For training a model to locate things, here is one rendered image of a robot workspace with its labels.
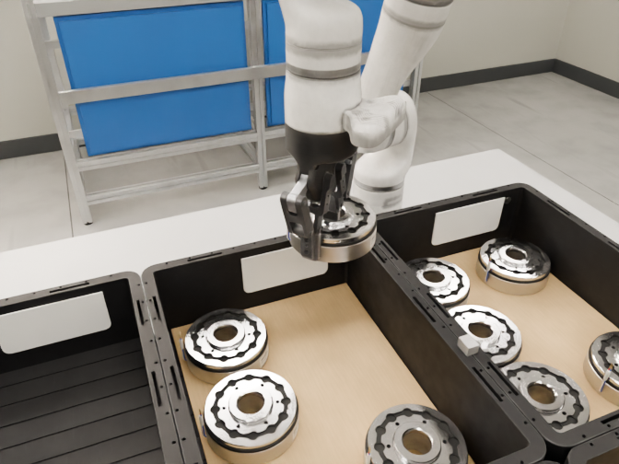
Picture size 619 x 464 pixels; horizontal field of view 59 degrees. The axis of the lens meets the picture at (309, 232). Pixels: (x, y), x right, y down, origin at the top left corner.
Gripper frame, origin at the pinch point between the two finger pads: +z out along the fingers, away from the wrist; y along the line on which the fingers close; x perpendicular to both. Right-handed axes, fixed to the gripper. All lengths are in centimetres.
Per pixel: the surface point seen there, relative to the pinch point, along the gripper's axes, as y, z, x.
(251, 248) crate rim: -1.7, 6.9, -11.1
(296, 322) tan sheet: -1.3, 16.9, -4.1
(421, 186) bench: -68, 30, -7
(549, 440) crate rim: 10.1, 6.7, 27.9
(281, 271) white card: -4.5, 11.7, -8.2
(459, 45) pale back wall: -340, 73, -65
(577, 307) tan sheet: -22.5, 16.8, 29.4
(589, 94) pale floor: -370, 102, 23
